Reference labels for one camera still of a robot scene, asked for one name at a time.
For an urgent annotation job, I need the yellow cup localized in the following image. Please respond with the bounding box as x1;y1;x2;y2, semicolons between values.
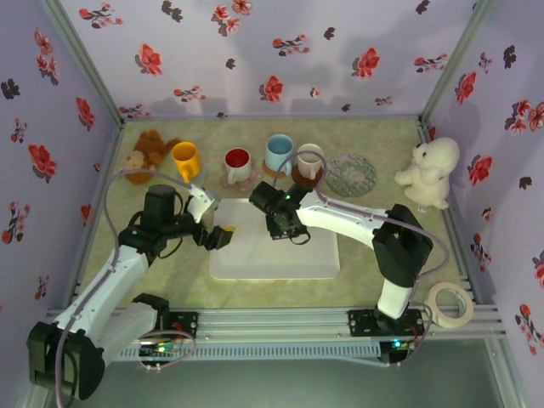
171;141;203;183

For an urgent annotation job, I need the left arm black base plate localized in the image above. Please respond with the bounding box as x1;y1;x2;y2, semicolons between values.
163;311;200;340

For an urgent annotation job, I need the white plastic tray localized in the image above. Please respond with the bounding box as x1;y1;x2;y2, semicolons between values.
207;197;342;281

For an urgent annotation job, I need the light blue cup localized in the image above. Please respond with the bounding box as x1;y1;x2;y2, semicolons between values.
264;133;295;169

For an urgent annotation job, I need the aluminium mounting rail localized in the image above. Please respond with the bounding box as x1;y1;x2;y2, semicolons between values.
40;308;509;341

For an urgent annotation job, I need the green floral round coaster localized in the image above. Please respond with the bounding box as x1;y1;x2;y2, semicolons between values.
325;152;378;198

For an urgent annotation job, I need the white bear plush toy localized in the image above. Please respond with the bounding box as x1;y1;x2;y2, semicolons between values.
394;136;462;210

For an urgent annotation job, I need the left arm grey cable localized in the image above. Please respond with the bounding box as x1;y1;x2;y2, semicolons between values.
54;168;199;407

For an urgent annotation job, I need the grey slotted cable duct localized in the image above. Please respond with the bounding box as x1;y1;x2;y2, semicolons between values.
101;342;382;362

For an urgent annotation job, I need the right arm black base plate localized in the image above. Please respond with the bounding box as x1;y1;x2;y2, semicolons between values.
347;309;426;339

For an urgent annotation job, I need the pink flower shaped coaster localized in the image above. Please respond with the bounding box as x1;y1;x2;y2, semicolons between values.
218;159;261;190

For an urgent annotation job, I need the brown monkey plush toy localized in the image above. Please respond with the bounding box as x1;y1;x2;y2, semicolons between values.
122;129;182;184

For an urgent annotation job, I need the masking tape roll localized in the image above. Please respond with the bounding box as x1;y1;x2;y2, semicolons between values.
426;280;475;329

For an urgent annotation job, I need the dark brown round coaster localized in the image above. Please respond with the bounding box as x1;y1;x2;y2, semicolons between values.
291;163;331;187

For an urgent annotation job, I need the aluminium frame post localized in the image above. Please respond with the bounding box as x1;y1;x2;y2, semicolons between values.
418;0;498;124
37;0;127;128

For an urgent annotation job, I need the white cup red inside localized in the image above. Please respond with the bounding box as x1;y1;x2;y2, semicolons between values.
224;147;252;186

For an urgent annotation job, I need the orange brown round coaster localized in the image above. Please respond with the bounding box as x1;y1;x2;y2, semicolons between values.
261;159;294;176

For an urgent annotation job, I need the pale pink cup cream inside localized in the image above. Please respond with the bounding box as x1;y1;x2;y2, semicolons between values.
296;143;326;179

